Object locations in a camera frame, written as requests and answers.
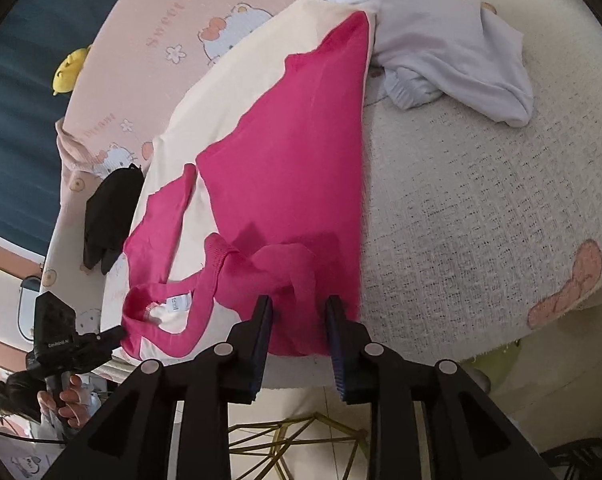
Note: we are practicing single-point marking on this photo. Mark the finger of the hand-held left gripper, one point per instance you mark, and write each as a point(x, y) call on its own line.
point(112, 338)

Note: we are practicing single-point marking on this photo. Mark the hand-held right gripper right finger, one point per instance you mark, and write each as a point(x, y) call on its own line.
point(337, 345)

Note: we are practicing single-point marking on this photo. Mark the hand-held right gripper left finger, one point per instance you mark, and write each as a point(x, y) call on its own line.
point(263, 340)

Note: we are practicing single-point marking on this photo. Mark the black garment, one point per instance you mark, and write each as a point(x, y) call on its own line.
point(108, 210)

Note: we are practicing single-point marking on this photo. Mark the cream and pink shirt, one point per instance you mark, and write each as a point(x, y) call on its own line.
point(291, 160)

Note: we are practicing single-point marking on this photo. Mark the white garment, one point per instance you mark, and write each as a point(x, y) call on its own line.
point(446, 50)

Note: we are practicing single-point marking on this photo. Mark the person's left hand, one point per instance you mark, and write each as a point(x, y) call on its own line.
point(71, 400)

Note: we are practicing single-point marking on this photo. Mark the person's head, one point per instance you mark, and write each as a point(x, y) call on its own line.
point(16, 395)

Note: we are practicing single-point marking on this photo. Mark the green slipper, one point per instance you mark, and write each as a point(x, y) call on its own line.
point(496, 360)

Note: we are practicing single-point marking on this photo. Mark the cat print blanket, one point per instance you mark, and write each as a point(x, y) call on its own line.
point(456, 210)

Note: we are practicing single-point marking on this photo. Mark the dark blue cloth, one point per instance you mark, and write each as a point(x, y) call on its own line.
point(21, 135)

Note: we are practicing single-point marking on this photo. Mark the yellow plush toy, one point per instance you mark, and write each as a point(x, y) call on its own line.
point(68, 72)

